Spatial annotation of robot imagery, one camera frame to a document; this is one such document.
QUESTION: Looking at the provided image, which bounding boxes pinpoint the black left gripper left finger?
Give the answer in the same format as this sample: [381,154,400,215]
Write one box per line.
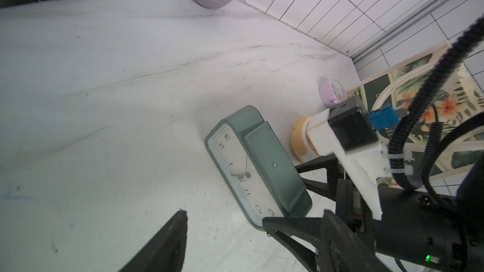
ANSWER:
[121,210,188,272]

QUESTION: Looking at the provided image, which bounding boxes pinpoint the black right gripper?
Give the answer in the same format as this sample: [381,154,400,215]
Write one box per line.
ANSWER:
[262,154,483,272]

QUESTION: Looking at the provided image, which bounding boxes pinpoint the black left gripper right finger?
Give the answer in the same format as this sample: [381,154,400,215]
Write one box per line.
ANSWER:
[317,210,389,272]

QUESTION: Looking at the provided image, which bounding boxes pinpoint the green rectangular alarm clock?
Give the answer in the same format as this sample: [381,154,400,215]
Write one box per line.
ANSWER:
[205,105,312,230]

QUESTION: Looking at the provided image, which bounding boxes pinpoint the cream canvas floral tote bag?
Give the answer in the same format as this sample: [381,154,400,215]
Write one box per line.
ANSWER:
[347,42,483,183]

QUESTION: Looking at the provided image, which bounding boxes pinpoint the orange rounded alarm clock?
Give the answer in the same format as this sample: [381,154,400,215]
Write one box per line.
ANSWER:
[290,117,320,163]

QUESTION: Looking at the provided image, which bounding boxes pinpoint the lilac round alarm clock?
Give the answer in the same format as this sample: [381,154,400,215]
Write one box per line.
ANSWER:
[318,79,348,108]

